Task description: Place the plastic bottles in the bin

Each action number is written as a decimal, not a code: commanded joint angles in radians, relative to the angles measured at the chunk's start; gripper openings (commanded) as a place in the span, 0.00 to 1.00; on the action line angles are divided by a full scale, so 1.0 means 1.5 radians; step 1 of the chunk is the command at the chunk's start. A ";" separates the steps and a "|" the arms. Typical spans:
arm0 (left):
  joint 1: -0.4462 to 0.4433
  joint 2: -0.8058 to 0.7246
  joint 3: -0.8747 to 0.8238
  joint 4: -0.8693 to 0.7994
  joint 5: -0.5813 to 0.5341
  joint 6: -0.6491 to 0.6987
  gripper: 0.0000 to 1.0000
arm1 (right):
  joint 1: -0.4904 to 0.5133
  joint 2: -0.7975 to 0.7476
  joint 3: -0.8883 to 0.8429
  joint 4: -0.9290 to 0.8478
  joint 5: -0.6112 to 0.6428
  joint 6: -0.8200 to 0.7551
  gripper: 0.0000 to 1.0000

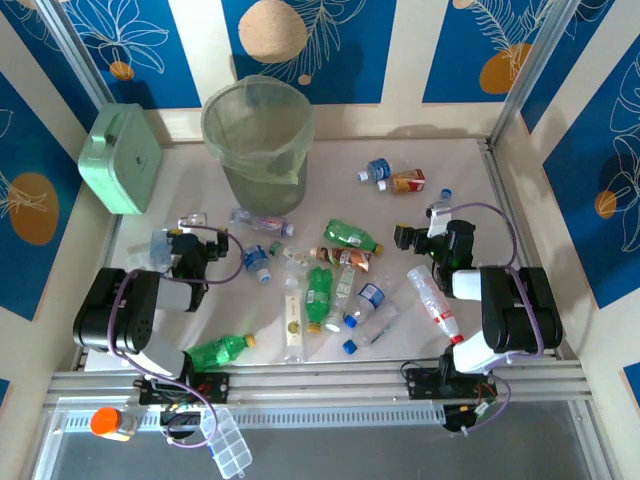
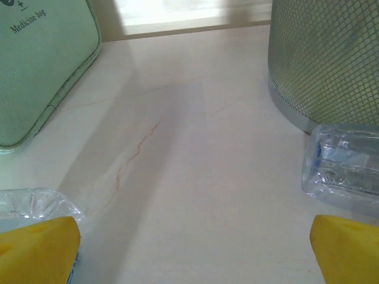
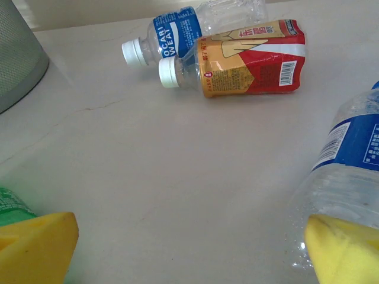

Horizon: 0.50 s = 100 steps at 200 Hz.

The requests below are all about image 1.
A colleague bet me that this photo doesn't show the crushed blue label bottle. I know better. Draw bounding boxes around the crushed blue label bottle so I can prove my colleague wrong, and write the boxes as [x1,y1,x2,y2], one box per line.
[242,243,274,283]

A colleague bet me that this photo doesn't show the clear bottle pink purple label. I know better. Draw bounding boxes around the clear bottle pink purple label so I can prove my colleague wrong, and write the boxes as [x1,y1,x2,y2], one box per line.
[228,208,296,238]

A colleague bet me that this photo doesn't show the orange label plastic bottle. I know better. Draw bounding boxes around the orange label plastic bottle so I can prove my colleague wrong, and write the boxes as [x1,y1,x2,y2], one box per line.
[376,168,428,196]

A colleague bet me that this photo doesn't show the clear bottle red label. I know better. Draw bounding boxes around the clear bottle red label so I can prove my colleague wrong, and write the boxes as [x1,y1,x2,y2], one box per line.
[405,265,466,346]

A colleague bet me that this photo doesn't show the green bottle yellow cap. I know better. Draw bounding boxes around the green bottle yellow cap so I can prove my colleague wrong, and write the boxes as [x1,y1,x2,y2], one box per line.
[185,332,258,374]
[303,266,335,335]
[323,218,385,255]

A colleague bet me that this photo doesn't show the brown coffee label bottle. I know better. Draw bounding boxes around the brown coffee label bottle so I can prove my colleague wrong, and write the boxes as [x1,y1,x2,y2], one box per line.
[308,245,374,274]

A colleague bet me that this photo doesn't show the blue label bottle white cap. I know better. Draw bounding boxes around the blue label bottle white cap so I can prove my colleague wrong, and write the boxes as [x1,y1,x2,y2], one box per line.
[356,157,395,184]

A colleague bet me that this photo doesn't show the clear bottle flower label green cap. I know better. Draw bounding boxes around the clear bottle flower label green cap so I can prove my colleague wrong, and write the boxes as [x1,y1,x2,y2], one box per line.
[268,241,312,267]

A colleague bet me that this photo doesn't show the clear bottle white text label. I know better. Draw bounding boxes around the clear bottle white text label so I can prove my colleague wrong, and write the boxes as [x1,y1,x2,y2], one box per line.
[324,264,358,334]

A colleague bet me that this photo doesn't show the clear crinkled bottle blue cap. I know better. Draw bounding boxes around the clear crinkled bottle blue cap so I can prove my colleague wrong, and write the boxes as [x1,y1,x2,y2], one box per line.
[341,298,402,354]

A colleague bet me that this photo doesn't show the tall clear bottle yellow label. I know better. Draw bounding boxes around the tall clear bottle yellow label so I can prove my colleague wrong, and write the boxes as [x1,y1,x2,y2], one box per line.
[282,276,307,363]

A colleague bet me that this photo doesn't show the grey mesh waste bin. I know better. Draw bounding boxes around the grey mesh waste bin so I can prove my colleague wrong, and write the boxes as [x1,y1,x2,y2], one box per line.
[201,74,315,217]

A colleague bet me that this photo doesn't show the green plastic bin bag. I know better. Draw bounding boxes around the green plastic bin bag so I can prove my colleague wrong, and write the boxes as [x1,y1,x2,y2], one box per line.
[201,74,315,189]

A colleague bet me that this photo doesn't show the mint green carry case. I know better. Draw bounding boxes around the mint green carry case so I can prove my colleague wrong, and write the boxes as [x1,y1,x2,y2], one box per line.
[77,103,163,216]

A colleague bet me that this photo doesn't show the orange capped jar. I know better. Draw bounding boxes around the orange capped jar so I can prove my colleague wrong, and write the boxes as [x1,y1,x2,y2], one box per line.
[89,406,140,443]

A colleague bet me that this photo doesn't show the clear compartment organizer box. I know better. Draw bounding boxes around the clear compartment organizer box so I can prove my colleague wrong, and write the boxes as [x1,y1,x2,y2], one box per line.
[198,406,254,480]

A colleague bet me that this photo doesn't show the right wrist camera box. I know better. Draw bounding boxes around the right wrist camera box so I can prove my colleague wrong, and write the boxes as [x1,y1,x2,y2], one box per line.
[425,202,454,239]

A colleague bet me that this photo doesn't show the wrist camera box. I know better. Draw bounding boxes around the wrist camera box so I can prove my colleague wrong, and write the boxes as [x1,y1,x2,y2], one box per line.
[177,212,209,235]
[425,202,454,239]

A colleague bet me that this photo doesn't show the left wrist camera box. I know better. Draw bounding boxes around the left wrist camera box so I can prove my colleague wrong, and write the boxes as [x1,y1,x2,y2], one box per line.
[177,212,209,235]

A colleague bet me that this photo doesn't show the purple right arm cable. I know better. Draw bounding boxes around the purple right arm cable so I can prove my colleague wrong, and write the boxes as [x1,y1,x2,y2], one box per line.
[444,201,546,437]

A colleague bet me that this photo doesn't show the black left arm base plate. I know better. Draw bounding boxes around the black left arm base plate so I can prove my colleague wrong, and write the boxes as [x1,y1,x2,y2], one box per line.
[137,372,232,406]

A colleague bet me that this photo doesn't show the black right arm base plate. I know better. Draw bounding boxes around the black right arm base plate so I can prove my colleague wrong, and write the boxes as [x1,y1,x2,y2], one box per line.
[403,363,502,401]

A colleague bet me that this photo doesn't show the aluminium mounting rail frame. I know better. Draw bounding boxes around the aluminium mounting rail frame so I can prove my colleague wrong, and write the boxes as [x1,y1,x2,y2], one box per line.
[42,359,596,409]

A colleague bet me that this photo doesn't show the aluminium frame post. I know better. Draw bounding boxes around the aluminium frame post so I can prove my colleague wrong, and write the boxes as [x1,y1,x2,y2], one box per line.
[34,0,119,106]
[489,0,584,147]

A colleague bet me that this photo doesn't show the grey slotted cable duct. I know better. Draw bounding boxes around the grey slotted cable duct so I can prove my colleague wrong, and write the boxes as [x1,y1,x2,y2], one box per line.
[62,403,448,432]

